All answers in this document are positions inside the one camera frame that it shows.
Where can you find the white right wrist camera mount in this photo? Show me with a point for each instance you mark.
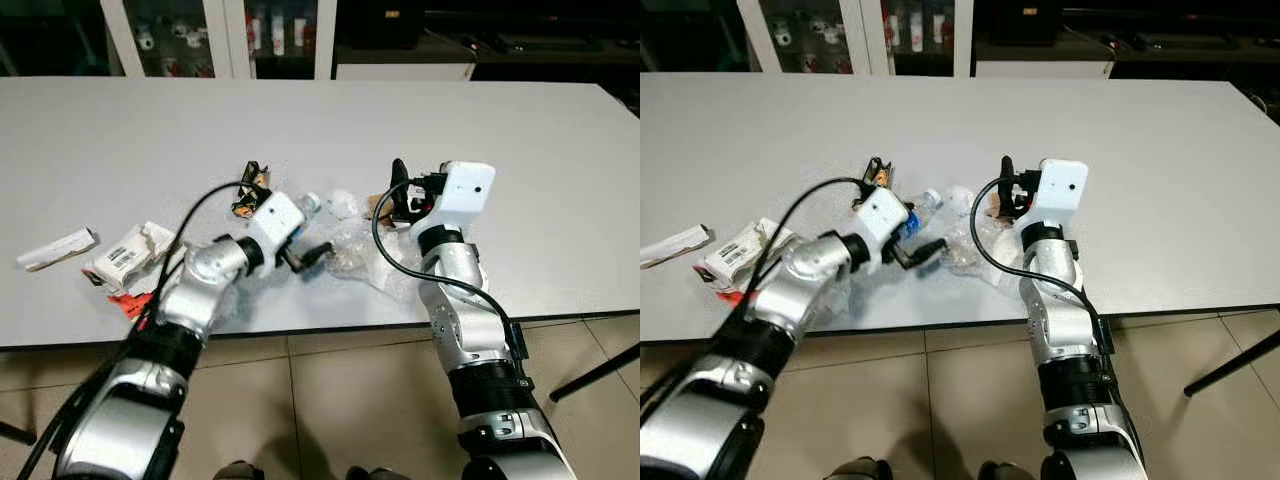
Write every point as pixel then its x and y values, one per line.
pixel 1062 190
pixel 465 195

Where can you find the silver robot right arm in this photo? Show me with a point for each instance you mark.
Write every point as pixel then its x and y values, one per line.
pixel 1065 320
pixel 465 320

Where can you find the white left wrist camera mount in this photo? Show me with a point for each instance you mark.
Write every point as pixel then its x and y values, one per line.
pixel 880 220
pixel 275 220

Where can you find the white package with printed label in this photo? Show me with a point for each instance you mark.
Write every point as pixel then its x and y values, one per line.
pixel 125 258
pixel 735 255

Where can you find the black box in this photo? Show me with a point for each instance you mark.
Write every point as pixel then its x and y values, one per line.
pixel 385 22
pixel 1025 20

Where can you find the white framed glass cabinet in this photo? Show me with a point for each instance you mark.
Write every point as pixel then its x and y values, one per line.
pixel 868 38
pixel 232 40

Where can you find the silver robot right leg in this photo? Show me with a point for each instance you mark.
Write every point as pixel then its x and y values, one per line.
pixel 370 473
pixel 1003 471

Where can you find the red wrapper piece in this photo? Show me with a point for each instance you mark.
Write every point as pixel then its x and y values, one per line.
pixel 732 295
pixel 125 300

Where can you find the silver robot leg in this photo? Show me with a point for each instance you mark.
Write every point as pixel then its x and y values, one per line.
pixel 1003 471
pixel 240 471
pixel 875 470
pixel 370 473

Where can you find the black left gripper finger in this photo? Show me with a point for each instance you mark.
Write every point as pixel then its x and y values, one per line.
pixel 254 172
pixel 875 168
pixel 316 255
pixel 925 251

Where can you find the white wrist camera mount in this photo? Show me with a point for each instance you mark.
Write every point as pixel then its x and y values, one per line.
pixel 880 220
pixel 465 195
pixel 1062 190
pixel 275 220

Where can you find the silver robot left leg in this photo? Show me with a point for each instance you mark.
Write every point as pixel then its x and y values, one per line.
pixel 240 471
pixel 875 470

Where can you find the brown paper scrap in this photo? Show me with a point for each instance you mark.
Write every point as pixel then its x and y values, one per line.
pixel 380 205
pixel 995 203

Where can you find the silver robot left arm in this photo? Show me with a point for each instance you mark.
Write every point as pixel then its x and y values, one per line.
pixel 810 270
pixel 200 275

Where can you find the black table leg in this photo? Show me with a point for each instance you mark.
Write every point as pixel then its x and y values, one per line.
pixel 595 372
pixel 1230 375
pixel 15 432

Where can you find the white low box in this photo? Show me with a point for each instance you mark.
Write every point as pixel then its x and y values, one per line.
pixel 405 71
pixel 1045 69

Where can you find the clear plastic bottle blue label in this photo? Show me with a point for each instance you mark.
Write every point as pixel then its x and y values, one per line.
pixel 312 202
pixel 930 200

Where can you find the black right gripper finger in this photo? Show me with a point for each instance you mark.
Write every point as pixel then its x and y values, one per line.
pixel 399 180
pixel 1008 175

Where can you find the crumpled white paper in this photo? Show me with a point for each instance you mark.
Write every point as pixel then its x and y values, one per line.
pixel 675 245
pixel 55 250

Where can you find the clear plastic bag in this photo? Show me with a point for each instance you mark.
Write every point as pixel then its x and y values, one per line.
pixel 355 250
pixel 965 250

